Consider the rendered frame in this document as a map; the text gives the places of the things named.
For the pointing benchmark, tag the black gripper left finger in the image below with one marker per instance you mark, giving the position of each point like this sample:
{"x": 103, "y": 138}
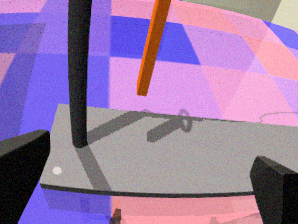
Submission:
{"x": 22, "y": 160}

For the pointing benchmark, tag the orange handle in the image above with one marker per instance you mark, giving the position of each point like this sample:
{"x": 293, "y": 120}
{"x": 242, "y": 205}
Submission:
{"x": 160, "y": 13}

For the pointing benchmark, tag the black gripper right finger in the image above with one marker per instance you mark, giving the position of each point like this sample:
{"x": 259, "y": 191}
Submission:
{"x": 276, "y": 191}

